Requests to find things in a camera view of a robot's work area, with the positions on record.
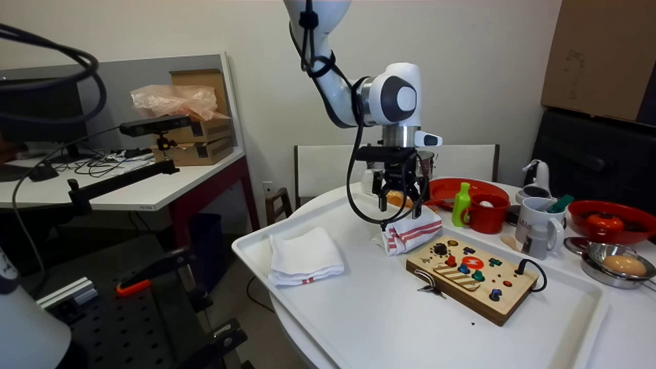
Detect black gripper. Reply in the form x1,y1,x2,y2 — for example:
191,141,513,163
371,158,430,211

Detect white towel with red stripes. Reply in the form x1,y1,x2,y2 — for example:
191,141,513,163
378,202,446,258

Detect folded white towel red mark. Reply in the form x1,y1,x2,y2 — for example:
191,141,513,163
265,226,348,288

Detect orange food pieces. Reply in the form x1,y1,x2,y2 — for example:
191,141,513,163
385,191,413,211

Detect green plastic bottle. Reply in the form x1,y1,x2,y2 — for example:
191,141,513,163
450,181,473,230

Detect red bowl with fruit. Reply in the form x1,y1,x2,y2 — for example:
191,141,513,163
426,176,511,212

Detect red mug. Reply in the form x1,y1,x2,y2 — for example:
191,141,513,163
467,192,513,236

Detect metal keys on busy board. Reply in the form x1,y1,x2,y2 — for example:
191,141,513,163
414,268,450,300

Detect wooden busy board toy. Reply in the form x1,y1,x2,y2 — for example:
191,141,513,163
405,234,542,328

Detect small dark step stool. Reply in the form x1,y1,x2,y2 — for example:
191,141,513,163
265,186,296,227

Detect white kettle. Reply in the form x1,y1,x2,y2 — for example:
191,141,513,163
521,158,554,200

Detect white measuring pitcher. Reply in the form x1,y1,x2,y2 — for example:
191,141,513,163
513,195,570,262

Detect teal utensil in pitcher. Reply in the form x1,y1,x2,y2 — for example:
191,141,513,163
545,192,577,212

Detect black cabinet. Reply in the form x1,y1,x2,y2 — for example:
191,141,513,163
531,109,656,218

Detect stacked cardboard boxes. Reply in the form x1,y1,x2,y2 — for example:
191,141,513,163
153,67,236,168

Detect metal bowl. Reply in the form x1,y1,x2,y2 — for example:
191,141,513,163
562,238,656,291

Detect red tomato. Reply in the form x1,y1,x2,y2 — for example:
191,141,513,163
584,212,628,238

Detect large cardboard box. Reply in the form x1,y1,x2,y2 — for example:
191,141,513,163
542,0,656,126

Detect pink plastic bag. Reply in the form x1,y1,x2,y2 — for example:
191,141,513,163
129,83,219,123

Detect white desk with red legs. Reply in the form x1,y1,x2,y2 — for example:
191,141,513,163
0,146,263,251

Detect grey desk partition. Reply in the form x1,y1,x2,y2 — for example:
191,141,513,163
0,53,243,155

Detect aluminium profile bar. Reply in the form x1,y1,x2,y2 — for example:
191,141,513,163
34,274,100,313

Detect black computer monitor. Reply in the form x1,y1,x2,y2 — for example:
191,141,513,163
0,75,90,155

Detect white lamp shade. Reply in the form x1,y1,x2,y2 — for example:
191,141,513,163
0,247,75,369

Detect black cable on busy board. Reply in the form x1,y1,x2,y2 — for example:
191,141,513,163
515,256,549,294

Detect black bar camera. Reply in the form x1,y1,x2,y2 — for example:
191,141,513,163
120,114,195,140

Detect black clamp with orange handle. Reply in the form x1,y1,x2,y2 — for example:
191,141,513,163
114,246,198,302

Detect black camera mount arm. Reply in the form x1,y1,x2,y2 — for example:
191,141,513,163
65,159,181,215

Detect tangled cables on desk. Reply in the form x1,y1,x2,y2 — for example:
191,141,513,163
68,148,157,181

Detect thick black cable bundle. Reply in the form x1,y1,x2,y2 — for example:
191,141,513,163
0,22,109,129

